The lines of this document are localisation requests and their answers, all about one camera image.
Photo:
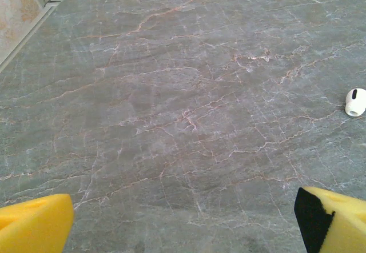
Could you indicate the aluminium table edge rail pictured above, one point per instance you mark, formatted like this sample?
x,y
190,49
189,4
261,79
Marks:
x,y
28,37

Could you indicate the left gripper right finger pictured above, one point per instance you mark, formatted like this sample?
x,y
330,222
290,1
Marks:
x,y
343,224

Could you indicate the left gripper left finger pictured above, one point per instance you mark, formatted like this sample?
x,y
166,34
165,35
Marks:
x,y
34,224

